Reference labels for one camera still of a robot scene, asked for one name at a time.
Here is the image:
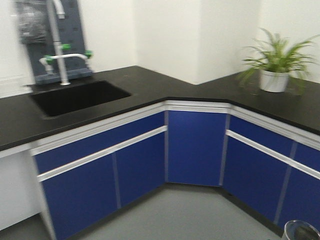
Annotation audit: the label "white plant pot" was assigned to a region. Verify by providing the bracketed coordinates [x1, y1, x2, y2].
[259, 70, 289, 93]

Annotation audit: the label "grey pegboard drying rack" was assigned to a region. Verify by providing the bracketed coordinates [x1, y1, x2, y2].
[15, 0, 94, 85]

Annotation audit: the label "green potted plant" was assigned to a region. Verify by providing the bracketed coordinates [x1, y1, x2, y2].
[238, 28, 320, 96]

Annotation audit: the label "white gooseneck lab faucet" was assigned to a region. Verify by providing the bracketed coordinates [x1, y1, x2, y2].
[37, 0, 93, 86]

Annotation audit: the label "blue lab base cabinets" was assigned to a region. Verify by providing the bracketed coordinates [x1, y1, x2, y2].
[31, 101, 320, 240]

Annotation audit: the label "black lab sink basin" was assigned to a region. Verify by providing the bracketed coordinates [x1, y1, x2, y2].
[30, 80, 131, 117]

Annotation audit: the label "clear glass beaker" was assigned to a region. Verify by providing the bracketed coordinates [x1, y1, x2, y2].
[281, 220, 320, 240]

